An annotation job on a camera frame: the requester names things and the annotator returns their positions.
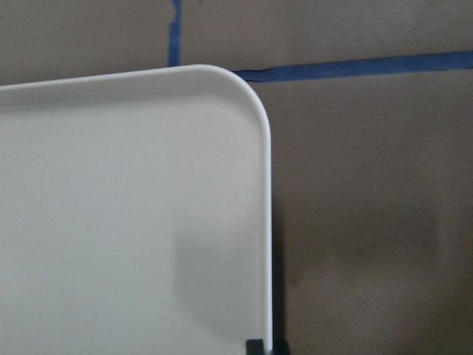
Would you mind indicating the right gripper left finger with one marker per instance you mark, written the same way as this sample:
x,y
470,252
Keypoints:
x,y
254,347

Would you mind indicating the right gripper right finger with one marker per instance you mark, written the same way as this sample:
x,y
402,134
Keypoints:
x,y
281,347

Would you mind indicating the cream rabbit tray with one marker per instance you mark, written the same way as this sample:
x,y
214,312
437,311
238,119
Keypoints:
x,y
135,214

